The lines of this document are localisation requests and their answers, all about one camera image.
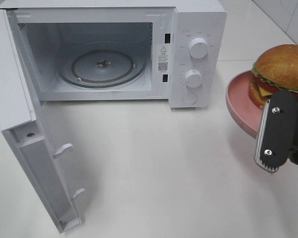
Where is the white timer knob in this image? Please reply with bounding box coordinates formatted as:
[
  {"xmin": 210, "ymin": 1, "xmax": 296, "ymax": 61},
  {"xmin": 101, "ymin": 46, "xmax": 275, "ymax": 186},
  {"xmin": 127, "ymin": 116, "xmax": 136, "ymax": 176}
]
[{"xmin": 185, "ymin": 70, "xmax": 203, "ymax": 88}]

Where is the glass microwave turntable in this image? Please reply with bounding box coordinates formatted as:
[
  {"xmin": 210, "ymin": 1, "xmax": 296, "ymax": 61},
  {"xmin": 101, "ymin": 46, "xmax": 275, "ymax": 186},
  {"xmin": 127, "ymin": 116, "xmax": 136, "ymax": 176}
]
[{"xmin": 57, "ymin": 41, "xmax": 151, "ymax": 89}]

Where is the white warning label sticker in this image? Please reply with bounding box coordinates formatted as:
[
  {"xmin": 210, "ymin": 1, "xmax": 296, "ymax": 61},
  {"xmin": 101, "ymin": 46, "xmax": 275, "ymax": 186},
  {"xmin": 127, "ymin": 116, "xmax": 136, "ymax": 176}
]
[{"xmin": 156, "ymin": 44, "xmax": 171, "ymax": 74}]

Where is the white microwave oven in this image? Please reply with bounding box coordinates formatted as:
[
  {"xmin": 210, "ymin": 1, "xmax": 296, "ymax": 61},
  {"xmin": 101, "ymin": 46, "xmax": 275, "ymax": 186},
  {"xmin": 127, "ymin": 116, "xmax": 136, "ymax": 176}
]
[{"xmin": 0, "ymin": 0, "xmax": 227, "ymax": 233}]

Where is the white upper microwave knob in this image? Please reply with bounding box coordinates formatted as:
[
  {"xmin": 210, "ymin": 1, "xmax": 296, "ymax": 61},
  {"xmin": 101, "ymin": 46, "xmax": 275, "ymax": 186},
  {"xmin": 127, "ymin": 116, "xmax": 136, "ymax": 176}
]
[{"xmin": 188, "ymin": 36, "xmax": 209, "ymax": 59}]

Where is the pink round plate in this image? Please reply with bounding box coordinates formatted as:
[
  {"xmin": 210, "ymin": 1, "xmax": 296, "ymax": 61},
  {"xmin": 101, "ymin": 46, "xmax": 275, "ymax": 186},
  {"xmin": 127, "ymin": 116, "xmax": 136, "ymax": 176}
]
[{"xmin": 225, "ymin": 71, "xmax": 262, "ymax": 138}]

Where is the burger with lettuce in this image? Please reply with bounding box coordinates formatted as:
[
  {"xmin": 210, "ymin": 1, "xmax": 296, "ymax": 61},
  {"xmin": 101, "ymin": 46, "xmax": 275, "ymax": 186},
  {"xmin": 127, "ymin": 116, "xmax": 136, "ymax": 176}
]
[{"xmin": 249, "ymin": 44, "xmax": 298, "ymax": 108}]

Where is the round white door button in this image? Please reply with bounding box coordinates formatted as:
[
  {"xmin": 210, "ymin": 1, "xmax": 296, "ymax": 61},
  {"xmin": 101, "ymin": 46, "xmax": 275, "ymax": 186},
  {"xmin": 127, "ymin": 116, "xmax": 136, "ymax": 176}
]
[{"xmin": 182, "ymin": 92, "xmax": 197, "ymax": 105}]

